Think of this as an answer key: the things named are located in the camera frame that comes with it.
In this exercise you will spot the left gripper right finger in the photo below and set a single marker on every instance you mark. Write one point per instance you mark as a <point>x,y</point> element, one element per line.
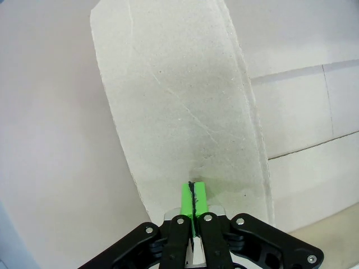
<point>216,241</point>

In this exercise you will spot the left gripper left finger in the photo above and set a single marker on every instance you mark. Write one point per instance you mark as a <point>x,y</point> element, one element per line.
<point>178,238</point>

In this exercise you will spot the clear bubble wrap sheet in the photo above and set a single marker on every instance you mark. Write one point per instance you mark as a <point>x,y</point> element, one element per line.
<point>174,98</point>

